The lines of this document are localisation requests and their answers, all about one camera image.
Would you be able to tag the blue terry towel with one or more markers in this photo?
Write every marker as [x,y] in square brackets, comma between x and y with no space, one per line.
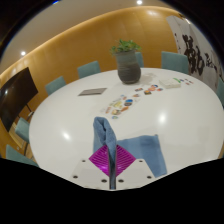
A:
[146,150]

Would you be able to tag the round ceiling lights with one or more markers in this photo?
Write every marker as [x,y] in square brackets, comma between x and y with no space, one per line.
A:
[23,53]

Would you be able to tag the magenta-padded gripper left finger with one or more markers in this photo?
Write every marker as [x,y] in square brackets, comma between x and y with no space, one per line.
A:
[87,173]

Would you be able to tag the teal office chairs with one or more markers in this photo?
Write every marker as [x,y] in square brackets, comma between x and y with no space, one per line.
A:
[88,69]

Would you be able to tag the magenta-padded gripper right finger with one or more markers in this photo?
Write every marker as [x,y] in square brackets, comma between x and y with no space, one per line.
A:
[136,173]

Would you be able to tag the black television screen on stand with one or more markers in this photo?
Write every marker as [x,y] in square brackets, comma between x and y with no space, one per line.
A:
[15,96]

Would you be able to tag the white folding screen with calligraphy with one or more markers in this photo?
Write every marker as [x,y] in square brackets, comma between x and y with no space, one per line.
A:
[195,50]

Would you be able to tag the flat white box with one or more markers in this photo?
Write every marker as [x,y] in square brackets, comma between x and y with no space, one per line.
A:
[170,83]

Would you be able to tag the colourful sticker sheet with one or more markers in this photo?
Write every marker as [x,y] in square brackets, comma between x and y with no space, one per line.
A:
[118,106]

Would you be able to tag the green plant in grey pot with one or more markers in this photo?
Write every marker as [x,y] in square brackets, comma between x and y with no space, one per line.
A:
[128,70]

